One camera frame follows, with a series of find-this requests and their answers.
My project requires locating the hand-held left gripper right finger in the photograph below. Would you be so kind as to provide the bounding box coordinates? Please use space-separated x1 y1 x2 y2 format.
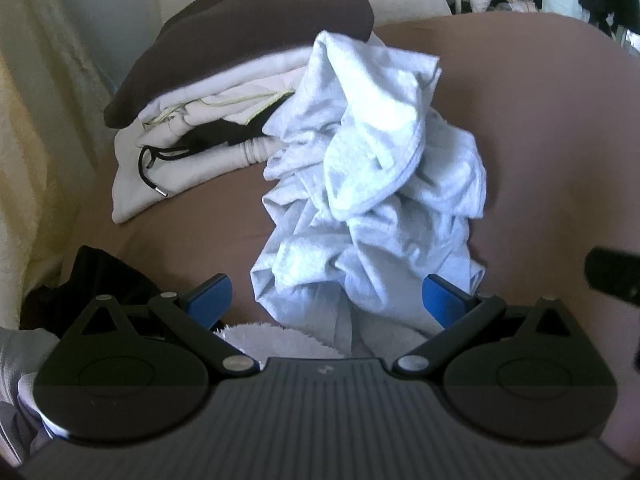
391 274 592 379

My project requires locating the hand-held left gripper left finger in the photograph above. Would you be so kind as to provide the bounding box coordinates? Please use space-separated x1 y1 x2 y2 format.
64 274 260 376

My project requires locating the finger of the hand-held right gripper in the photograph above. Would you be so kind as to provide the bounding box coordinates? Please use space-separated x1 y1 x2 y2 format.
584 245 640 307

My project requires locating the light grey garment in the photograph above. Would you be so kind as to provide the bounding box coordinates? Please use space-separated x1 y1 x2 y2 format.
249 30 488 357

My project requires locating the white terry towel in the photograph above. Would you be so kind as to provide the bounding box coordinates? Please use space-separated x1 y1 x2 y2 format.
212 321 347 359

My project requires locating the dark cloth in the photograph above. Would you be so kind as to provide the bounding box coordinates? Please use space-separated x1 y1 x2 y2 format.
20 245 162 332

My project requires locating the cream folded hoodie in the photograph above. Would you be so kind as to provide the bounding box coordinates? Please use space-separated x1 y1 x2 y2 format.
111 50 301 225

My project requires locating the brown bed sheet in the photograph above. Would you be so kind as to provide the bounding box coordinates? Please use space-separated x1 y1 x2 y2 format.
62 12 640 480

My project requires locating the white ribbed cloth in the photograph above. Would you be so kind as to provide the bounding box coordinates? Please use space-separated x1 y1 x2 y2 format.
0 327 66 461

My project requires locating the cream curtain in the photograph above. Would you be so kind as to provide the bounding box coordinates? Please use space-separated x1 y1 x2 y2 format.
0 0 117 331

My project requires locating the dark brown folded garment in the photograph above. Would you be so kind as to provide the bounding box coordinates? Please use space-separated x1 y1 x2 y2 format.
104 0 376 130

